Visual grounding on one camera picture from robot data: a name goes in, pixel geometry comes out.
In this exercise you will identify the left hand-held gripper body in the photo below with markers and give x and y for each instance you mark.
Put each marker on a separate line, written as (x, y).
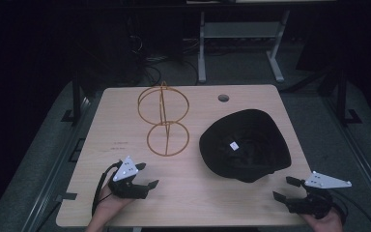
(125, 170)

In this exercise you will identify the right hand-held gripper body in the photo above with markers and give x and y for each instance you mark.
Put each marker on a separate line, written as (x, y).
(322, 183)

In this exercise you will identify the black hat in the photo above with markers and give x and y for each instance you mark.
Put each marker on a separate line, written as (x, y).
(254, 129)

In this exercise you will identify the person's left hand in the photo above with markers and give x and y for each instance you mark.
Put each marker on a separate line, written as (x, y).
(108, 206)

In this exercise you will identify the person's right hand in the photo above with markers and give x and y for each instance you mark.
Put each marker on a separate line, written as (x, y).
(327, 224)

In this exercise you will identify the black tape strip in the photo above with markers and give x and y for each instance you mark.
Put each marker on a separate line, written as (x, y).
(67, 196)

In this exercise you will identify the black metal stand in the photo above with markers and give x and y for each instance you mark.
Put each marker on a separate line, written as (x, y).
(76, 96)
(343, 96)

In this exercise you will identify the grey metal desk frame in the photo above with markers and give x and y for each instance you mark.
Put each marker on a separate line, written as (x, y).
(238, 29)

